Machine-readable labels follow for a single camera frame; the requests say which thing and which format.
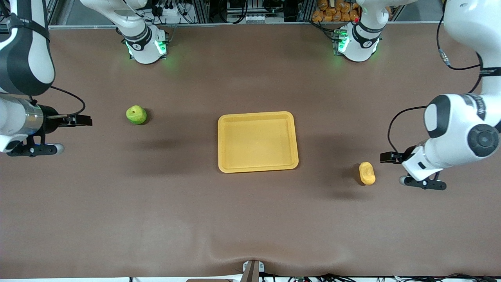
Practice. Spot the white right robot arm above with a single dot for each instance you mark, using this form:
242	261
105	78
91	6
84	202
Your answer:
23	58

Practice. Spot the bag of orange items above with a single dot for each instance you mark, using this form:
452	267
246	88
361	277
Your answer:
332	13

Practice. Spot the green apple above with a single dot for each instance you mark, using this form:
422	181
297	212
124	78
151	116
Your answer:
136	115

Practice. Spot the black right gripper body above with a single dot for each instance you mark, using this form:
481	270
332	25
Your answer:
49	118

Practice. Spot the yellow potato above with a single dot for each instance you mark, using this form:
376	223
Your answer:
367	173

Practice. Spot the yellow plastic tray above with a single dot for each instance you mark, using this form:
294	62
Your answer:
254	141

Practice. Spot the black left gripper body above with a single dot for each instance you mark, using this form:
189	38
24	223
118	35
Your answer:
406	153

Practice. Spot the white power strip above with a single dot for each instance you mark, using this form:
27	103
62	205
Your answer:
256	18
172	11

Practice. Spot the brown table mat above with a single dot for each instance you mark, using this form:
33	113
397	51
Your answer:
250	219

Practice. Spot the aluminium frame post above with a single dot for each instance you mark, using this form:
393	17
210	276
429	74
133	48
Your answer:
201	11
306	9

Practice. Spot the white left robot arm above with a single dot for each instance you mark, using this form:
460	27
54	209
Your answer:
454	125

